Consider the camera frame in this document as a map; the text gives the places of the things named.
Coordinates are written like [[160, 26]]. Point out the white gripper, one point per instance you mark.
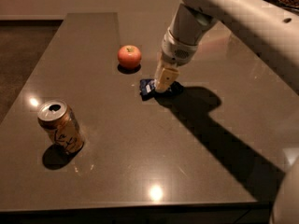
[[177, 50]]

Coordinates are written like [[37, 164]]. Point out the blue rxbar wrapper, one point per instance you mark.
[[147, 90]]

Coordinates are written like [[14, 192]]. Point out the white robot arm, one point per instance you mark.
[[269, 31]]

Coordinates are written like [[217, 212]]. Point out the red apple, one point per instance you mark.
[[129, 57]]

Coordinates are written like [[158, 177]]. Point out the gold soda can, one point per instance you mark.
[[58, 120]]

